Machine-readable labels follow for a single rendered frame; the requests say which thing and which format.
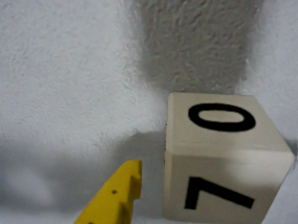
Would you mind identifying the white calendar cube with black digits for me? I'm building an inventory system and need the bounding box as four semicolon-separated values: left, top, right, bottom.
162;92;296;224

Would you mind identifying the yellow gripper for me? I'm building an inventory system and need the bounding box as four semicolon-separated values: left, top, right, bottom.
73;160;142;224

